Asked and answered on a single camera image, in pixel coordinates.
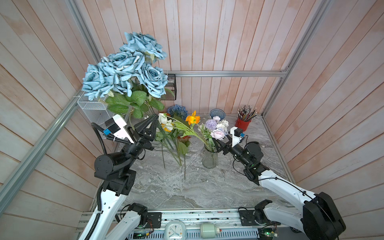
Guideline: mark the blue purple glass vase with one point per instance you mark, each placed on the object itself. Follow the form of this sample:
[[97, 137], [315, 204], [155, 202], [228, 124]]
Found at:
[[217, 113]]

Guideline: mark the white ranunculus flower stem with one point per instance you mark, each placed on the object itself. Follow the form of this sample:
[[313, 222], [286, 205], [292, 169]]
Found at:
[[165, 123]]

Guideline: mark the clear ribbed glass vase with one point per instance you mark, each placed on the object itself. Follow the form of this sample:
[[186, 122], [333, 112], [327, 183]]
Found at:
[[209, 158]]

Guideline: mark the pastel mixed flower bouquet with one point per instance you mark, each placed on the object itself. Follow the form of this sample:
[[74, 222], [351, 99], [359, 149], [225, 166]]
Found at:
[[213, 129]]

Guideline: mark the white small-flower green bunch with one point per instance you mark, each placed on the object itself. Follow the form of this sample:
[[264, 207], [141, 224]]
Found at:
[[169, 141]]

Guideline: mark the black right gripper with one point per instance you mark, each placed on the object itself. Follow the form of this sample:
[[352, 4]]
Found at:
[[229, 146]]

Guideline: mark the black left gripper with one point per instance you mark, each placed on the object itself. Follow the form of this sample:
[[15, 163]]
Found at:
[[142, 134]]

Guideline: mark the yellow poppy flower stem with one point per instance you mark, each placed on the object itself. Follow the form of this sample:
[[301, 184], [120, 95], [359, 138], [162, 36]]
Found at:
[[188, 127]]

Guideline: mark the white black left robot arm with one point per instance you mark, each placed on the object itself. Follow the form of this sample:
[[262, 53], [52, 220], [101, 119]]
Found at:
[[118, 179]]

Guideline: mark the white analog clock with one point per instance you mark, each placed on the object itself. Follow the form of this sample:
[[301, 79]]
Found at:
[[175, 230]]

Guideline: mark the white wire mesh shelf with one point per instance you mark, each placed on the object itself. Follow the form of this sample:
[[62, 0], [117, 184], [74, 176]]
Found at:
[[96, 110]]

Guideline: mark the blue hydrangea flower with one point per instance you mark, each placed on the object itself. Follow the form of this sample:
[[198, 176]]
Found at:
[[177, 111]]

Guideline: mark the coloured pencils bundle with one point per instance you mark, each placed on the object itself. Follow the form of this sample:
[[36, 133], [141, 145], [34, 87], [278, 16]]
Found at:
[[246, 113]]

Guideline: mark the aluminium wall frame rail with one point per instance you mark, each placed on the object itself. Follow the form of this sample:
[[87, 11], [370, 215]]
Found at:
[[23, 171]]

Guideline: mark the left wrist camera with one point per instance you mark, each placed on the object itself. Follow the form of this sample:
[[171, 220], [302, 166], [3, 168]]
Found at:
[[115, 129]]

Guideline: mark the black mesh wall basket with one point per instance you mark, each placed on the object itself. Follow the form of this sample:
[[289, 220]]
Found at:
[[170, 89]]

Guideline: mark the light blue rose bunch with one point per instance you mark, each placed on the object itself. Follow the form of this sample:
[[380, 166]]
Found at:
[[127, 81]]

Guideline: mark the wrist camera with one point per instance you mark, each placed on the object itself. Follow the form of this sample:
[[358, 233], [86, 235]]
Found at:
[[115, 129], [237, 135]]

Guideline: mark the pale green cylinder device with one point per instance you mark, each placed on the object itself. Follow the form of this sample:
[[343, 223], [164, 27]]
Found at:
[[209, 231]]

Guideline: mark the red rose flower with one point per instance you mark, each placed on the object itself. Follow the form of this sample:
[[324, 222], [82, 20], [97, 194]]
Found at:
[[184, 139]]

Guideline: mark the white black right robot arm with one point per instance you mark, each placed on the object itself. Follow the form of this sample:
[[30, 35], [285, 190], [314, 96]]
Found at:
[[315, 215]]

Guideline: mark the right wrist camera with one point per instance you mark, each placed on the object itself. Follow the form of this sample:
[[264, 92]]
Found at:
[[237, 135]]

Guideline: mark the red pencil bucket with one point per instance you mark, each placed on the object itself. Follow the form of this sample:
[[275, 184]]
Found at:
[[242, 124]]

